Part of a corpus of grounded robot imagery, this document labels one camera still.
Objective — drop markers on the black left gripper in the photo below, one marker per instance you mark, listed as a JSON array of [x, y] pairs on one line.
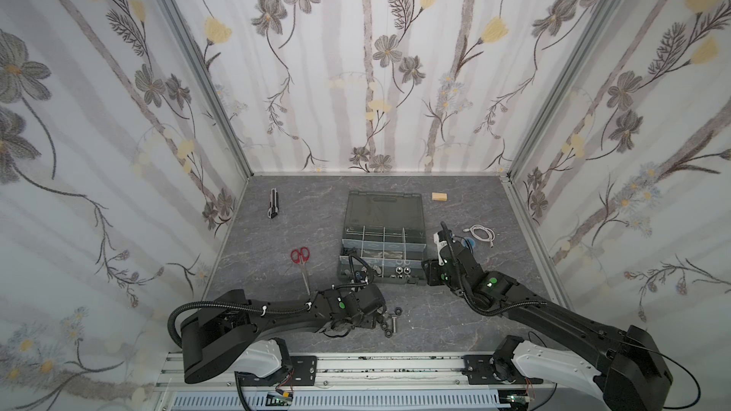
[[376, 308]]

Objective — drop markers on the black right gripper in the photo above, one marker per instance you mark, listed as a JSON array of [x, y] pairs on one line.
[[444, 265]]

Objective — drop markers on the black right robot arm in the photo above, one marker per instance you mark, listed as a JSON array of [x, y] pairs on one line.
[[622, 367]]

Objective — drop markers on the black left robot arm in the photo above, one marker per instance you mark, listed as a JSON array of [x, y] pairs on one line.
[[214, 334]]

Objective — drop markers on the blue tape roll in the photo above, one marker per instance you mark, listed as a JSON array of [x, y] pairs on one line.
[[469, 243]]

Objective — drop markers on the grey plastic organizer box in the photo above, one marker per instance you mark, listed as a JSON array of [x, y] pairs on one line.
[[383, 239]]

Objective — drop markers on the small wooden block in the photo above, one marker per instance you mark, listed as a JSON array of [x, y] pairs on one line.
[[439, 196]]

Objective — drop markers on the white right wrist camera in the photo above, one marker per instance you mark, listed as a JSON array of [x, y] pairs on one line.
[[441, 244]]

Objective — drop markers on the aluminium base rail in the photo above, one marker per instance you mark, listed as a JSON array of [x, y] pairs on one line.
[[337, 381]]

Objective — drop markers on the red handled scissors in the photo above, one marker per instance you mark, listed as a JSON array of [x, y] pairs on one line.
[[300, 257]]

